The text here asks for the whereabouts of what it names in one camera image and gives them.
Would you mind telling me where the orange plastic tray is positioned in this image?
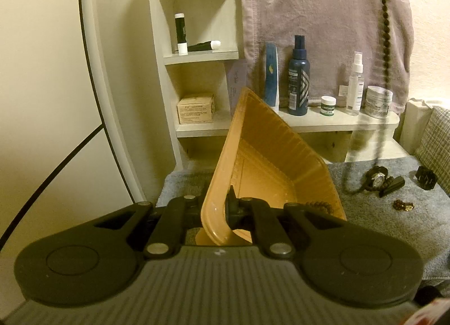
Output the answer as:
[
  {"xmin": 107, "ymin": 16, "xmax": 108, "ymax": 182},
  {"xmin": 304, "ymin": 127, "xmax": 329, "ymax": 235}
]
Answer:
[{"xmin": 196, "ymin": 88, "xmax": 345, "ymax": 246}]

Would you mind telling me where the brown bead necklace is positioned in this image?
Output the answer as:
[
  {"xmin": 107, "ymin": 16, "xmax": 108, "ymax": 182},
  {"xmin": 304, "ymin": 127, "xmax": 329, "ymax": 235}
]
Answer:
[{"xmin": 304, "ymin": 200, "xmax": 334, "ymax": 215}]

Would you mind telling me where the silver wristwatch black strap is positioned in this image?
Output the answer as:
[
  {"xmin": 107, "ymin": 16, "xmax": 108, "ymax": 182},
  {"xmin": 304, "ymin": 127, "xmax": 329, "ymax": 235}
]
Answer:
[{"xmin": 363, "ymin": 165, "xmax": 390, "ymax": 192}]

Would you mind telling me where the dark bead bracelet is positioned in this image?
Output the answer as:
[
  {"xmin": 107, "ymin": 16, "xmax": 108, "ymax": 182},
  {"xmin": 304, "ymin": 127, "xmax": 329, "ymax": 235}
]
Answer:
[{"xmin": 377, "ymin": 175, "xmax": 395, "ymax": 192}]

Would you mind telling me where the small gold earring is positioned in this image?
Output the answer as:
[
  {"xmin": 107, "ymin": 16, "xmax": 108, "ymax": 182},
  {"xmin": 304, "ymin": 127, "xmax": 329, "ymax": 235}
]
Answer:
[{"xmin": 392, "ymin": 199, "xmax": 414, "ymax": 211}]

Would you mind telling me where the black rectangular stick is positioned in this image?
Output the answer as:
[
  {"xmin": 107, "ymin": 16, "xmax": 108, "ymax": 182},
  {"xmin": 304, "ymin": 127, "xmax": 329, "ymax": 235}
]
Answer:
[{"xmin": 378, "ymin": 176, "xmax": 405, "ymax": 198}]

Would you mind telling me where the dark green bead necklace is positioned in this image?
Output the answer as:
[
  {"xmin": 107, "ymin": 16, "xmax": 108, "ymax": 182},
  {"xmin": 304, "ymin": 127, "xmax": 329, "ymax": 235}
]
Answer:
[{"xmin": 342, "ymin": 0, "xmax": 393, "ymax": 196}]

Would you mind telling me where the beige cardboard box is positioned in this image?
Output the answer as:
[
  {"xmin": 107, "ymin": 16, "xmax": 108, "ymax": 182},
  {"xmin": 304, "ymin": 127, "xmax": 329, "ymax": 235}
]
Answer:
[{"xmin": 177, "ymin": 93, "xmax": 215, "ymax": 125}]

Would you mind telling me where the small green white jar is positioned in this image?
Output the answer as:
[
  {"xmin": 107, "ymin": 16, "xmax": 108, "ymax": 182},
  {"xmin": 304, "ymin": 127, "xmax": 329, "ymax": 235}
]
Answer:
[{"xmin": 320, "ymin": 96, "xmax": 336, "ymax": 116}]

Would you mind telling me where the blue white tube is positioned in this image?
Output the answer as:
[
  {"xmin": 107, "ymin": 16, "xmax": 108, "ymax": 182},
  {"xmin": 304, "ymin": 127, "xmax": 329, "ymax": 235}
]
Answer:
[{"xmin": 264, "ymin": 42, "xmax": 279, "ymax": 113}]

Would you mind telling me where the lilac tube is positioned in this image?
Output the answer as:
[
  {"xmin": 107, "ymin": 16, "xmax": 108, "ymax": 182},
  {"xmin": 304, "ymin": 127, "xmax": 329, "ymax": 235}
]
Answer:
[{"xmin": 224, "ymin": 59, "xmax": 247, "ymax": 115}]

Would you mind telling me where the dark blue spray bottle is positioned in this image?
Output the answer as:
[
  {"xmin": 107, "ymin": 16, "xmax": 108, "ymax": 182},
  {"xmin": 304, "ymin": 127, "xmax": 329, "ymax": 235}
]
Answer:
[{"xmin": 287, "ymin": 35, "xmax": 311, "ymax": 116}]

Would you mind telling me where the clear spray bottle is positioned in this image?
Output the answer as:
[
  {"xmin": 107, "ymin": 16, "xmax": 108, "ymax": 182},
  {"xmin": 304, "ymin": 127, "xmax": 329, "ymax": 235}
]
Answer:
[{"xmin": 346, "ymin": 51, "xmax": 365, "ymax": 115}]

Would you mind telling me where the large white cream jar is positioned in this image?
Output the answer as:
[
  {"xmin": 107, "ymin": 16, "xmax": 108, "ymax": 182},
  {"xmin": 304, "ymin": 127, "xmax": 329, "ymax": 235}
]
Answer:
[{"xmin": 364, "ymin": 85, "xmax": 393, "ymax": 119}]

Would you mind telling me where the lying black white stick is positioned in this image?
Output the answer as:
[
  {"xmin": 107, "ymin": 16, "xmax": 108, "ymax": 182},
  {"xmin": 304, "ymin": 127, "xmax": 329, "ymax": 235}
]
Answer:
[{"xmin": 188, "ymin": 40, "xmax": 221, "ymax": 52}]

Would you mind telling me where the standing black white stick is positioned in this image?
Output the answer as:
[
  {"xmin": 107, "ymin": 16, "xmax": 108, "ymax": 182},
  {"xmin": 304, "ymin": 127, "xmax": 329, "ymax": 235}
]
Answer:
[{"xmin": 174, "ymin": 13, "xmax": 188, "ymax": 55}]

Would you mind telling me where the grey checked cushion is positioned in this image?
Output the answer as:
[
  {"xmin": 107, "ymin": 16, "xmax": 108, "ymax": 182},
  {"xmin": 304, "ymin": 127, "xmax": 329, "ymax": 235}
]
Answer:
[{"xmin": 415, "ymin": 106, "xmax": 450, "ymax": 195}]

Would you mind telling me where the cream wooden shelf unit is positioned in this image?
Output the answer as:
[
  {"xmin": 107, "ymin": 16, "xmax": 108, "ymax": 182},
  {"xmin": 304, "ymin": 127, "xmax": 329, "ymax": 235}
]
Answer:
[{"xmin": 150, "ymin": 0, "xmax": 406, "ymax": 170}]

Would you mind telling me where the mauve hanging towel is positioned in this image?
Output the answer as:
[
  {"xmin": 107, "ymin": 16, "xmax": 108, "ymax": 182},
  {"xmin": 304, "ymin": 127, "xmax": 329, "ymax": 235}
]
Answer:
[{"xmin": 241, "ymin": 0, "xmax": 413, "ymax": 113}]

